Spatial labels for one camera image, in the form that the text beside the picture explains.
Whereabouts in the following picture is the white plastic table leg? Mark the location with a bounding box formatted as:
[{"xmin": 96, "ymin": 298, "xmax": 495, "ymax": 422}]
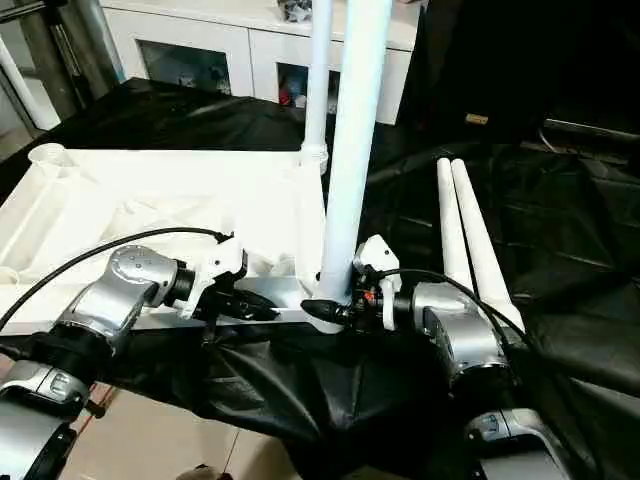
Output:
[
  {"xmin": 435, "ymin": 157, "xmax": 476, "ymax": 291},
  {"xmin": 301, "ymin": 0, "xmax": 334, "ymax": 174},
  {"xmin": 315, "ymin": 0, "xmax": 394, "ymax": 307},
  {"xmin": 449, "ymin": 158, "xmax": 526, "ymax": 335}
]

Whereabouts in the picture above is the black mat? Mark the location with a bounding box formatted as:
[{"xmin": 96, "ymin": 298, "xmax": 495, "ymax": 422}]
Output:
[{"xmin": 0, "ymin": 77, "xmax": 640, "ymax": 480}]

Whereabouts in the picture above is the white glass-door cabinet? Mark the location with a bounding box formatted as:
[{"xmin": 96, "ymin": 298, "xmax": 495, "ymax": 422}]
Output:
[{"xmin": 99, "ymin": 0, "xmax": 421, "ymax": 126}]

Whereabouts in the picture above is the white pole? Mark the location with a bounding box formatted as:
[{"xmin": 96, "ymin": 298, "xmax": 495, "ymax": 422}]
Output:
[{"xmin": 0, "ymin": 37, "xmax": 61, "ymax": 131}]

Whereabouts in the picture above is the black metal bar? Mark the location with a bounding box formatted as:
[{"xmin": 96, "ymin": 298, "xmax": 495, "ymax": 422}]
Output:
[{"xmin": 542, "ymin": 118, "xmax": 640, "ymax": 146}]

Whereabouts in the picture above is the black backdrop cloth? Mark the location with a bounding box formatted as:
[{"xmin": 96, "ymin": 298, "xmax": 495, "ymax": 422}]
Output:
[{"xmin": 404, "ymin": 0, "xmax": 640, "ymax": 146}]

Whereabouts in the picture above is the black left wrist camera cable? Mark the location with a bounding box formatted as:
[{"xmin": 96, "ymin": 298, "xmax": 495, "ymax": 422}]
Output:
[{"xmin": 0, "ymin": 227, "xmax": 234, "ymax": 326}]

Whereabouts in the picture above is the red wire hanger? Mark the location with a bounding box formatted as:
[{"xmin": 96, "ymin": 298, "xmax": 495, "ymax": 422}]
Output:
[{"xmin": 74, "ymin": 389, "xmax": 117, "ymax": 437}]

